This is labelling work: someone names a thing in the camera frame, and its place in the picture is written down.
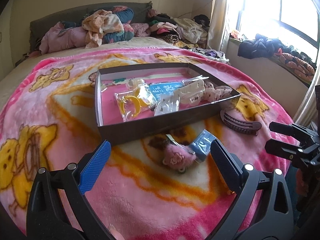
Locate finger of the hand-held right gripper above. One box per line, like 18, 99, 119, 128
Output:
269, 121, 313, 140
265, 139, 304, 160

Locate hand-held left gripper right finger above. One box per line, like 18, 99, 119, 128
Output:
210, 139, 294, 240

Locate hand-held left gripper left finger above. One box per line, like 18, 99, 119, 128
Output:
26, 140, 112, 240

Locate small clear packet blue card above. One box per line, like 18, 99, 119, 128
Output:
189, 129, 217, 163

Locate brown hair clip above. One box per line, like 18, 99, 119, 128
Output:
220, 109, 262, 136

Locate pink fluffy hair clip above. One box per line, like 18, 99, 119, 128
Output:
161, 134, 198, 173

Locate brown cardboard box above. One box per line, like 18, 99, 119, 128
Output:
95, 62, 242, 145

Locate polka dot bow hair clip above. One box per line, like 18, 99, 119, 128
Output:
200, 80, 234, 103

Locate yellow rings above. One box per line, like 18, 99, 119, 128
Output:
114, 87, 157, 123

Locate cream claw hair clip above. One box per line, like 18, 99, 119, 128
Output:
172, 80, 208, 105

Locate white packet of hair clips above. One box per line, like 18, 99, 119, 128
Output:
154, 96, 181, 117

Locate person's left hand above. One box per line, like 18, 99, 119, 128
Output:
109, 226, 124, 240

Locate cream window curtain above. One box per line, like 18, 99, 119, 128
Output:
291, 72, 320, 128
206, 0, 247, 58

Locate orange black patterned garment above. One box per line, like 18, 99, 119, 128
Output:
279, 51, 316, 82

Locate pink bear printed blanket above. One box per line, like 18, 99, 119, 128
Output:
0, 44, 295, 240

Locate dark puffer jacket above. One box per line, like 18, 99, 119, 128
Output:
237, 33, 290, 60

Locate blue printed card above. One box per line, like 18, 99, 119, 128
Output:
149, 81, 185, 102

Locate red orange cloth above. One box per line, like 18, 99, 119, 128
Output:
229, 29, 247, 41

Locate window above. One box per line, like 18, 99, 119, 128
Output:
225, 0, 320, 55

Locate pink quilt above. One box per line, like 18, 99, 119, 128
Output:
39, 21, 88, 54

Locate blue floral quilt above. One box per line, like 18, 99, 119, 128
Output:
60, 6, 135, 44

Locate orange patterned cloth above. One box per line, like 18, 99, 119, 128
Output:
82, 9, 124, 49

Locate pink knit garment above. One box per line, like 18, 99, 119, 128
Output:
130, 23, 152, 37

